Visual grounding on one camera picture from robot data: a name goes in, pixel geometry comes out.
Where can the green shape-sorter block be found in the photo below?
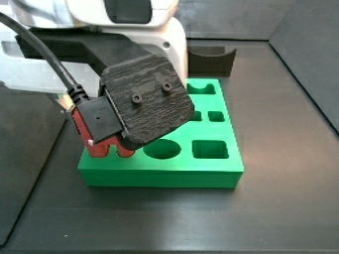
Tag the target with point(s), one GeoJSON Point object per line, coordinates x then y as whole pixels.
{"type": "Point", "coordinates": [195, 157]}

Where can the black curved holder stand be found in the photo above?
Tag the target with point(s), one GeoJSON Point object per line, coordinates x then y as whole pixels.
{"type": "Point", "coordinates": [210, 61]}

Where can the red square-circle peg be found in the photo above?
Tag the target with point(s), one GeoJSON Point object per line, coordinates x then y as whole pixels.
{"type": "Point", "coordinates": [98, 150]}

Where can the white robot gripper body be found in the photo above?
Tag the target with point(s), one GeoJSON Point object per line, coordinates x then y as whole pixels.
{"type": "Point", "coordinates": [146, 21]}

